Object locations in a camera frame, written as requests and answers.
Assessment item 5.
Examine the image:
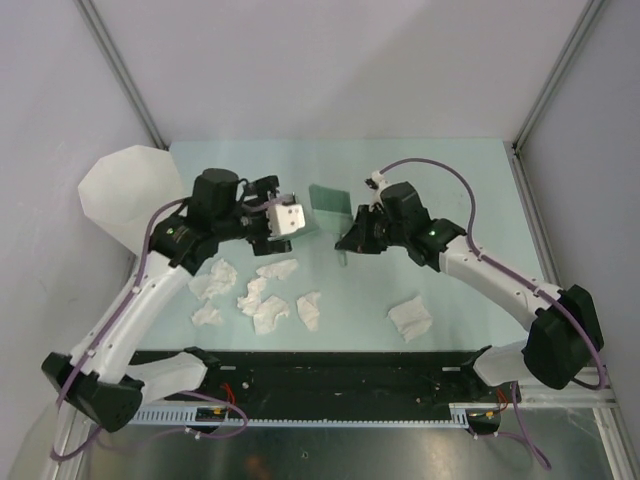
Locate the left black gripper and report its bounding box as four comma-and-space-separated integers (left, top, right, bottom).
213, 178, 291, 254

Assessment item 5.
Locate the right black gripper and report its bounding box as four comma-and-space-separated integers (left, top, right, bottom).
339, 205, 408, 255

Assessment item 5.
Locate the green plastic dustpan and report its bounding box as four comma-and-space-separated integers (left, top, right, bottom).
291, 184, 353, 239

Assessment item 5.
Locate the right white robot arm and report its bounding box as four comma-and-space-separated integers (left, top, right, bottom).
335, 182, 604, 401

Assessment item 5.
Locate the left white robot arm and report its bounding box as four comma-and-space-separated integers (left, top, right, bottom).
41, 168, 305, 433

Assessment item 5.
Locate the crumpled paper scrap top centre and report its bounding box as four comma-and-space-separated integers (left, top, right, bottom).
256, 259, 299, 280

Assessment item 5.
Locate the crumpled paper scrap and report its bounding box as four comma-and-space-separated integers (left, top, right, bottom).
191, 302, 224, 327
237, 276, 267, 317
256, 259, 299, 280
188, 259, 237, 301
253, 295, 290, 335
387, 296, 433, 343

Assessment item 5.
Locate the crumpled paper scrap far left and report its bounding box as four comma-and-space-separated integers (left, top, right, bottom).
188, 259, 237, 301

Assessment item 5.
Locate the crumpled paper scrap mid right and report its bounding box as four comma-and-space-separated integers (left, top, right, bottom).
296, 291, 321, 332

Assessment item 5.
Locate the crumpled paper scrap right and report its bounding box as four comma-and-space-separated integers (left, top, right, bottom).
387, 296, 433, 343

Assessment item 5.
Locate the crumpled paper scrap lower centre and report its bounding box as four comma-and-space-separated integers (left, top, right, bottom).
253, 295, 290, 335

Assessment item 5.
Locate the crumpled paper scrap lower left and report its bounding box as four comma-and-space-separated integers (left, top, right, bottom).
191, 302, 224, 327

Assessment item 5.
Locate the white translucent waste bin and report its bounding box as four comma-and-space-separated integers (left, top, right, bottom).
78, 145, 184, 255

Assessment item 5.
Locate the aluminium cross extrusion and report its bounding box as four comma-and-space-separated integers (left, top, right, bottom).
517, 378, 617, 409

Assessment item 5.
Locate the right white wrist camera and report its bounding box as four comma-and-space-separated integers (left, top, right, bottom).
365, 170, 390, 204

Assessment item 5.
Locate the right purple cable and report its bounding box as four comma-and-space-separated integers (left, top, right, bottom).
379, 157, 607, 471

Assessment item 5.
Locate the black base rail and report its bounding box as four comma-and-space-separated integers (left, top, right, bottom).
129, 349, 501, 422

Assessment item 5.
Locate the right aluminium frame post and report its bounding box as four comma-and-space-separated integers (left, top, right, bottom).
512, 0, 607, 147

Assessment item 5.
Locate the aluminium frame post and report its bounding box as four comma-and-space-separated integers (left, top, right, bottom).
73, 0, 169, 151
512, 0, 607, 147

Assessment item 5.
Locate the grey slotted cable duct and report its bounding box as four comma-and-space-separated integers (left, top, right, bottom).
129, 404, 501, 429

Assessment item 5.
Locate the left aluminium frame post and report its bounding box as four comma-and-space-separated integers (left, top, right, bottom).
73, 0, 169, 151

